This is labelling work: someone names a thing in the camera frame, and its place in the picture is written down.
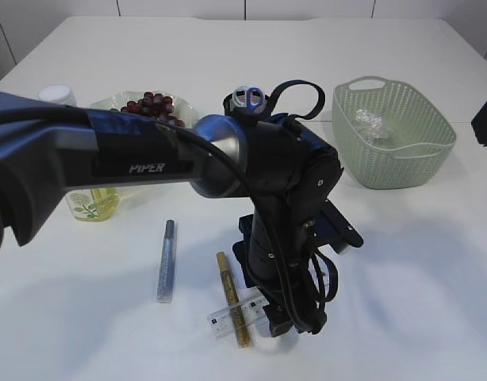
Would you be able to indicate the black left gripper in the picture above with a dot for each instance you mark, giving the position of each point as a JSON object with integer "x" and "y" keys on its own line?
{"x": 280, "y": 257}

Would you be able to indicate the clear plastic ruler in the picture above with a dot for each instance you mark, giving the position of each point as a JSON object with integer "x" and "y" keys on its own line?
{"x": 252, "y": 305}

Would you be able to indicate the clear plastic sheet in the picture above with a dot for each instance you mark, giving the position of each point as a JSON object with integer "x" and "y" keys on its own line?
{"x": 370, "y": 127}

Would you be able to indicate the silver glitter pen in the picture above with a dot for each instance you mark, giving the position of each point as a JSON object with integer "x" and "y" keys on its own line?
{"x": 165, "y": 284}

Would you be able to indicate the blue capped scissors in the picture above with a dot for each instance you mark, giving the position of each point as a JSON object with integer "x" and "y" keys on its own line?
{"x": 248, "y": 97}

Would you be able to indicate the yellow tea bottle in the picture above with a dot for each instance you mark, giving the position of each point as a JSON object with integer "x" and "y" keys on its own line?
{"x": 97, "y": 204}

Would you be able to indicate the purple grape bunch with leaves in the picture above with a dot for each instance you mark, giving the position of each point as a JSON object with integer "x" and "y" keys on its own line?
{"x": 156, "y": 106}

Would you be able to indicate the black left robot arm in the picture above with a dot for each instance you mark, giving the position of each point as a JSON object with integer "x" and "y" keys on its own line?
{"x": 285, "y": 169}

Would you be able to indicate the gold glitter pen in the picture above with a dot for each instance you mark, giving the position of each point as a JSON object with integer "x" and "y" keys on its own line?
{"x": 243, "y": 337}

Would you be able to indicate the green woven plastic basket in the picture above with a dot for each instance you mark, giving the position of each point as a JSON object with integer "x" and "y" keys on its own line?
{"x": 420, "y": 137}

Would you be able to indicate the black mesh pen holder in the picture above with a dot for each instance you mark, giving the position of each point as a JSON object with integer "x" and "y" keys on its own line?
{"x": 244, "y": 115}

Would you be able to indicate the green wavy glass plate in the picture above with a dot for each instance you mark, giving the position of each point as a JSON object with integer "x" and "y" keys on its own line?
{"x": 182, "y": 109}

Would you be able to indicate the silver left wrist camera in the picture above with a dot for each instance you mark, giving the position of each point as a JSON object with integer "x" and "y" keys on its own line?
{"x": 333, "y": 229}

